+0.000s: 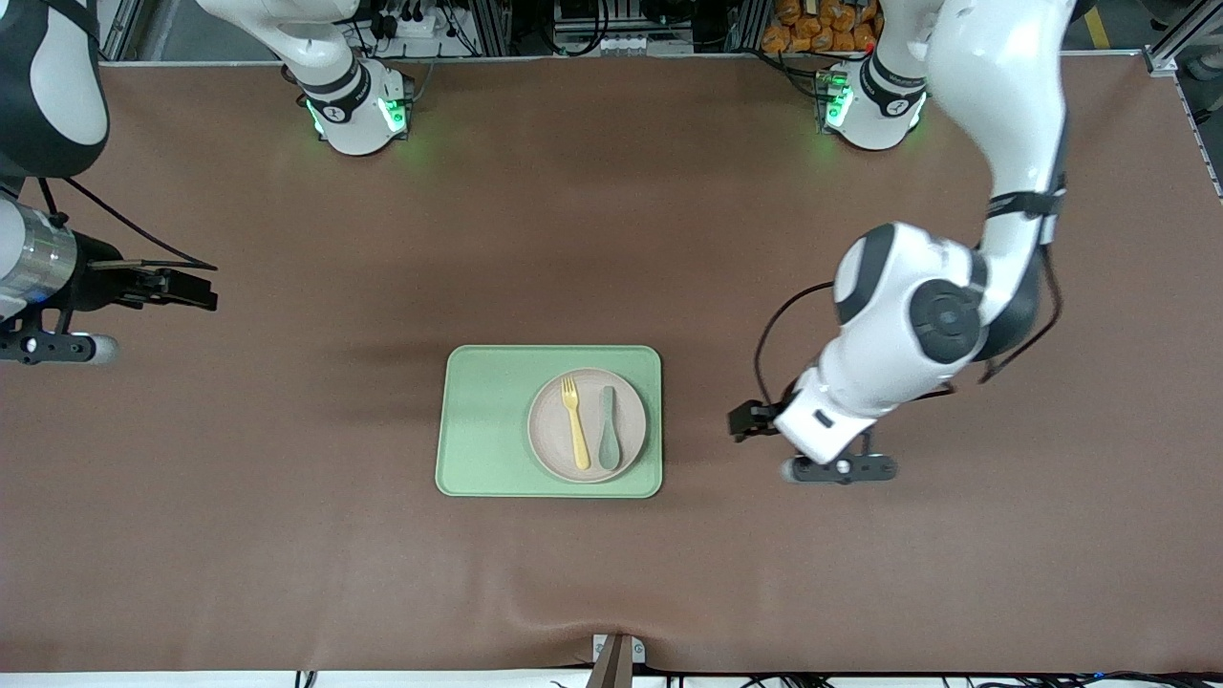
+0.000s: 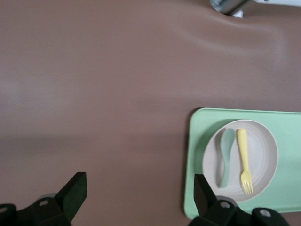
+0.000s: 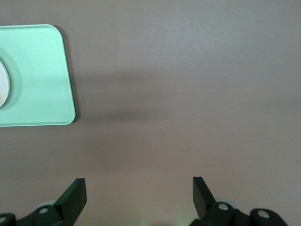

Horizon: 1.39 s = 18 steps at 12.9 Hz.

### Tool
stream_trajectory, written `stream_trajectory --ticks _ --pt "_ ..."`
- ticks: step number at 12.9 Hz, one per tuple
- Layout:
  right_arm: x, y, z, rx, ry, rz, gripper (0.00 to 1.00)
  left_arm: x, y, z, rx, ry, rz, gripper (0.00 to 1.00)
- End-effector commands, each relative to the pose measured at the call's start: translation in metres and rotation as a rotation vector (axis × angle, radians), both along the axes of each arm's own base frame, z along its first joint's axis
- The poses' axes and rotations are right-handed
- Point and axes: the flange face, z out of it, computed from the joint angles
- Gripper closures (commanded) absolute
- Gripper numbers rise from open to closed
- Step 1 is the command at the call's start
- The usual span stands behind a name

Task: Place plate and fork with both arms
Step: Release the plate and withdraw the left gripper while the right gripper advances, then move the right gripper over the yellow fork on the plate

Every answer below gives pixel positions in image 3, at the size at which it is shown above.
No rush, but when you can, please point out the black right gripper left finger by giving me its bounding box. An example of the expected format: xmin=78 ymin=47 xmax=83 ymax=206
xmin=0 ymin=178 xmax=87 ymax=226

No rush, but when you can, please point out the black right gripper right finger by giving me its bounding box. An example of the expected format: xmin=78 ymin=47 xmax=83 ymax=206
xmin=190 ymin=176 xmax=289 ymax=226

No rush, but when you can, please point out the round beige plate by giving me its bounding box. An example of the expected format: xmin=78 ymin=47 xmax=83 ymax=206
xmin=0 ymin=58 xmax=11 ymax=108

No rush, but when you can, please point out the light green rectangular tray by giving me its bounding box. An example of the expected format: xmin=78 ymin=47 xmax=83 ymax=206
xmin=0 ymin=24 xmax=77 ymax=128

